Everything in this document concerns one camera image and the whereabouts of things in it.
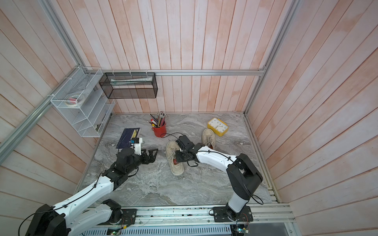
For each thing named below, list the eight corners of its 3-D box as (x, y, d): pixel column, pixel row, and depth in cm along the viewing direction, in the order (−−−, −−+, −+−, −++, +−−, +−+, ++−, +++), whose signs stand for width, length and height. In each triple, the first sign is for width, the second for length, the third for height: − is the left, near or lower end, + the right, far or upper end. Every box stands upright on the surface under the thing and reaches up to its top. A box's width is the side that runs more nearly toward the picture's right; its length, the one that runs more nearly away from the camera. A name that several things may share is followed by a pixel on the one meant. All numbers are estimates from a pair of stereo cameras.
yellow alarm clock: (220, 137, 107) (221, 134, 105) (205, 125, 115) (206, 122, 112) (229, 129, 112) (230, 127, 110) (215, 118, 119) (215, 116, 117)
